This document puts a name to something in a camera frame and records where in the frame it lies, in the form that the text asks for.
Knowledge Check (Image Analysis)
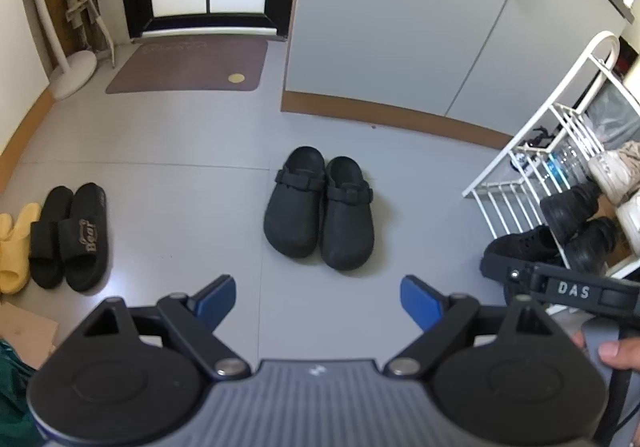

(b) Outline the black chunky platform clog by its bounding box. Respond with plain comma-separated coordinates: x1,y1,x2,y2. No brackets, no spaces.
565,217,621,273
540,179,603,245

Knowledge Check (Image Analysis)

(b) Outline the black mesh sneaker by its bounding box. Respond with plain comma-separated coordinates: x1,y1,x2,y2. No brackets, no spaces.
482,225,568,278

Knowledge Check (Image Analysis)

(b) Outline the large clear water bottle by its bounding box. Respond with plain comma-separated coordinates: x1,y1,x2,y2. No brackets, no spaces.
547,142,591,182

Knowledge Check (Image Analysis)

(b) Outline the black slide sandal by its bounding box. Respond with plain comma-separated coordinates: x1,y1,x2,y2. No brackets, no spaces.
59,183,108,294
29,186,75,289

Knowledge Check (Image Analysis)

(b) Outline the white cabinet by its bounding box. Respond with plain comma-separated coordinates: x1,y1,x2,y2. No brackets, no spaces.
282,0,636,148

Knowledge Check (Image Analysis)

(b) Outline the yellow slipper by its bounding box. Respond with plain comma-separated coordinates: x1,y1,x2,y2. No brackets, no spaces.
0,203,42,295

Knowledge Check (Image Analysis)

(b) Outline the black strap clog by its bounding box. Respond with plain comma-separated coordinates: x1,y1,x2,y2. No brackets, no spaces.
263,146,328,259
320,156,376,271

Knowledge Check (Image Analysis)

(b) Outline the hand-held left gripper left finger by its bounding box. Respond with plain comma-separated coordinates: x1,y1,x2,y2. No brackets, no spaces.
82,273,251,382

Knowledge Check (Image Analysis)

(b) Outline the black cable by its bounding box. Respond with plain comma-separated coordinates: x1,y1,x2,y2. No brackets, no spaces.
595,367,633,447

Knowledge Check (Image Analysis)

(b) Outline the white standing fan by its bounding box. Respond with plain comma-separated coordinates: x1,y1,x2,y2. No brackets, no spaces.
15,0,97,101

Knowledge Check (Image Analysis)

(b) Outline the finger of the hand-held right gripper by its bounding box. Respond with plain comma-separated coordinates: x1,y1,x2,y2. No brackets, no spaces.
480,250,539,296

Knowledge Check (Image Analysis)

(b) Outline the green cloth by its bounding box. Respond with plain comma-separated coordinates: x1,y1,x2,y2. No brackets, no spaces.
0,339,46,447

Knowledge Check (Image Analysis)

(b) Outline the white metal shoe rack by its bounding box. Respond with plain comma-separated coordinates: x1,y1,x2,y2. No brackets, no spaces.
461,31,640,315

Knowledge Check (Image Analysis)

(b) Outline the brown doormat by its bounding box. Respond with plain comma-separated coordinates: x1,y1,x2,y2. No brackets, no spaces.
105,38,269,94

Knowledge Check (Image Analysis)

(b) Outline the white printed sneaker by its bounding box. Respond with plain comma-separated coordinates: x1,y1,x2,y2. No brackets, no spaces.
615,192,640,253
587,141,640,205

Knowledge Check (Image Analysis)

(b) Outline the person's right hand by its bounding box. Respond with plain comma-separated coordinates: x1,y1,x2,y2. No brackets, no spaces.
570,330,640,371

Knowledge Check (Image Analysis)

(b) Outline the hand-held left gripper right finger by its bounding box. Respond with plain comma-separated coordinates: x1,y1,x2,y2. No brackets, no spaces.
384,274,571,382

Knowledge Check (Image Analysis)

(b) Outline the flat cardboard piece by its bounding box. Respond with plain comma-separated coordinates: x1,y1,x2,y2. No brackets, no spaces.
0,302,60,370

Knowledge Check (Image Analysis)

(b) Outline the dark bottle white label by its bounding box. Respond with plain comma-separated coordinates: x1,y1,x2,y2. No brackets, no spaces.
510,127,551,172

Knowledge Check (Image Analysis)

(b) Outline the grey plastic bag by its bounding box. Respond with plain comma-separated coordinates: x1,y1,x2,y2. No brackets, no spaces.
587,82,640,152

